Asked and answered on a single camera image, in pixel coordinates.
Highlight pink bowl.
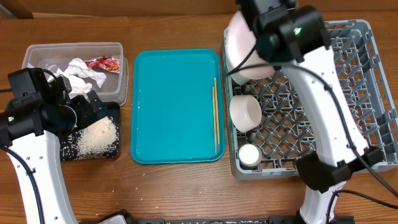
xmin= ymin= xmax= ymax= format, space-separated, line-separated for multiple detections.
xmin=229 ymin=95 xmax=262 ymax=133

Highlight large pink plate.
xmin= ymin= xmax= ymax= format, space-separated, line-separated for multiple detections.
xmin=225 ymin=11 xmax=275 ymax=80

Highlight white paper cup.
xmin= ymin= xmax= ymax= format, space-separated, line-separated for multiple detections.
xmin=238 ymin=144 xmax=262 ymax=169

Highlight grey bowl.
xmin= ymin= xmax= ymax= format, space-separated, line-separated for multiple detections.
xmin=231 ymin=68 xmax=257 ymax=85

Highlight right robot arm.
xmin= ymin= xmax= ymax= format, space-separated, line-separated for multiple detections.
xmin=226 ymin=1 xmax=384 ymax=223

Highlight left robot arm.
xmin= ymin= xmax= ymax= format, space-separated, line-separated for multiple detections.
xmin=1 ymin=68 xmax=108 ymax=223

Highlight grey dishwasher rack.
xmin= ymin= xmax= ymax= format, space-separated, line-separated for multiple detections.
xmin=223 ymin=20 xmax=397 ymax=180

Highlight rice pile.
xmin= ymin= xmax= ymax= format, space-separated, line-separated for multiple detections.
xmin=60 ymin=116 xmax=119 ymax=160

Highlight black tray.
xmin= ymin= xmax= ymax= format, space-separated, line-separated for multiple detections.
xmin=58 ymin=101 xmax=121 ymax=162

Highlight crumpled white tissue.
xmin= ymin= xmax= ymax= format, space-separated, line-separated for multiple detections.
xmin=46 ymin=58 xmax=107 ymax=94

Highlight red snack wrapper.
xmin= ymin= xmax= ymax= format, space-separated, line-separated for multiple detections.
xmin=84 ymin=55 xmax=121 ymax=73

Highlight clear plastic bin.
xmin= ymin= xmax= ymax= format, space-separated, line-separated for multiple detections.
xmin=22 ymin=42 xmax=129 ymax=106

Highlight teal plastic tray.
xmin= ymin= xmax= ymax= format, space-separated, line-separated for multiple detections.
xmin=131 ymin=49 xmax=226 ymax=164

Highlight left wooden chopstick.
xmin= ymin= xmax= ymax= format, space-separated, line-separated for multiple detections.
xmin=212 ymin=87 xmax=218 ymax=155

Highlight wooden chopstick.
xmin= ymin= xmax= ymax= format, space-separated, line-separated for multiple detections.
xmin=214 ymin=77 xmax=220 ymax=144
xmin=212 ymin=87 xmax=218 ymax=155

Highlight right wooden chopstick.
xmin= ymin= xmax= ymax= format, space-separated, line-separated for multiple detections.
xmin=214 ymin=77 xmax=220 ymax=144

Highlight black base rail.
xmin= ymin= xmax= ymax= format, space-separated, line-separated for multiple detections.
xmin=133 ymin=213 xmax=355 ymax=224

